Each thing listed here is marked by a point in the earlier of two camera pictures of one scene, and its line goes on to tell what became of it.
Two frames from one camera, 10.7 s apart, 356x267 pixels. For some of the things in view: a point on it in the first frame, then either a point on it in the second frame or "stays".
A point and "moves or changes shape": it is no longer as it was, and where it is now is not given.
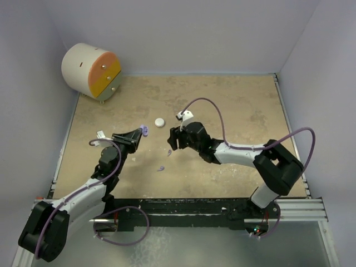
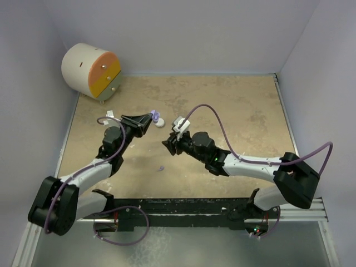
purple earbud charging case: x=145 y=129 moves or changes shape
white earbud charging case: x=159 y=122 stays
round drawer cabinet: x=91 y=70 stays
